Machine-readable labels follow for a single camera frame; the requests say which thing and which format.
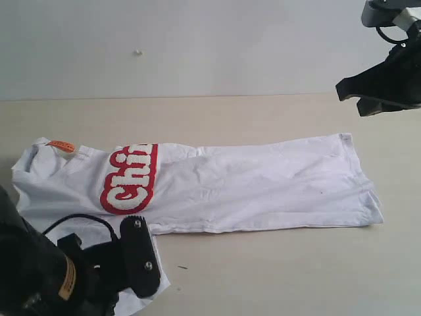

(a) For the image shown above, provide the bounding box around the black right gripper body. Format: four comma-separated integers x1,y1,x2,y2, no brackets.
335,31,420,117

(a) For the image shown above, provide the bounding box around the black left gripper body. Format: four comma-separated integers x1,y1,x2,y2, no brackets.
55,233,126,315

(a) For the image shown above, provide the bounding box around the white t-shirt red lettering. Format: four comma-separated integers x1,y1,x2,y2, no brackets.
11,132,385,316

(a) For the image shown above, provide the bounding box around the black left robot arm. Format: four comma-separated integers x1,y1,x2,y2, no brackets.
1,189,119,315

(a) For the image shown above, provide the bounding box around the orange clothing tag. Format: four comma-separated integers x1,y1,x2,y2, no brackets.
47,140,76,153

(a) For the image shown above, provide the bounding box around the left wrist camera black silver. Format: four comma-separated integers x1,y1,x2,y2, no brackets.
120,216,161,298

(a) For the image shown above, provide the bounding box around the wrist camera black silver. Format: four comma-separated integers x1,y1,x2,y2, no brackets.
361,0,418,28
120,216,161,298

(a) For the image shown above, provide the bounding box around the black right camera cable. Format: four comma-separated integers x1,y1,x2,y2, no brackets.
374,25,409,45

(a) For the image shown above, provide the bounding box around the black camera cable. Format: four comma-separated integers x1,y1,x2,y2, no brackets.
374,25,409,45
42,213,118,241

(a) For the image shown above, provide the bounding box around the black left camera cable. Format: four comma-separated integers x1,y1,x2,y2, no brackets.
42,213,118,241

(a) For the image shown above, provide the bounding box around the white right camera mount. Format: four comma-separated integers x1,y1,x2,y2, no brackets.
392,7,421,31

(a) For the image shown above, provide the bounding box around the right wrist camera black silver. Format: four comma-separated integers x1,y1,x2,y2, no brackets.
361,0,418,28

